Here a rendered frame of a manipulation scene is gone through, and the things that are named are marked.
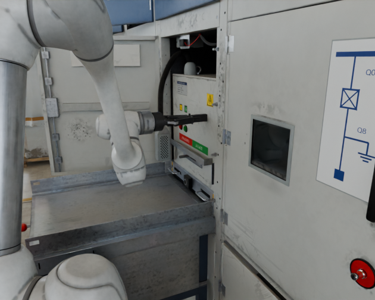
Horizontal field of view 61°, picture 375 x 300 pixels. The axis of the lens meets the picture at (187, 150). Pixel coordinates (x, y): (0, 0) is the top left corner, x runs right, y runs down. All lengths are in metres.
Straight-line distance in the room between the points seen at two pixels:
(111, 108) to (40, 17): 0.33
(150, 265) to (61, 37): 0.90
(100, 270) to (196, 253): 0.74
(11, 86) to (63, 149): 1.20
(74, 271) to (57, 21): 0.47
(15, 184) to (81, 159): 1.19
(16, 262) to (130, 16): 1.45
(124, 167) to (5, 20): 0.57
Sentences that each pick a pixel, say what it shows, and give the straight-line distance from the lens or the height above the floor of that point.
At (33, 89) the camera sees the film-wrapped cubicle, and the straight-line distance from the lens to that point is 4.83.
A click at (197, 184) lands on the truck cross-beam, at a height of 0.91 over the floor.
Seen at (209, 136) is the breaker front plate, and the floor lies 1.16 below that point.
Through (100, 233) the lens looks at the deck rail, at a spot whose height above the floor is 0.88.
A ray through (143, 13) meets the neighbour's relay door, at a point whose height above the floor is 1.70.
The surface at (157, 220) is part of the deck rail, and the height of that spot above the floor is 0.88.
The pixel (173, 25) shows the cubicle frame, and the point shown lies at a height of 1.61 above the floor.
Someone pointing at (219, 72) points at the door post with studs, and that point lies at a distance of 1.14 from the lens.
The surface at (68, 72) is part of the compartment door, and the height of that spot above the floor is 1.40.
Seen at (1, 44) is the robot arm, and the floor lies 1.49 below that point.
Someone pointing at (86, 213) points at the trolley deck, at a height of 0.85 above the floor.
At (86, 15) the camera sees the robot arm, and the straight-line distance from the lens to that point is 0.68.
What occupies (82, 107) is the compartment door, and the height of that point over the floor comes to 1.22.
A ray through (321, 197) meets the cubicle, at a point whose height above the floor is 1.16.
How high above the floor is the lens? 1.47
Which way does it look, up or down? 16 degrees down
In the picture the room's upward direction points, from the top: straight up
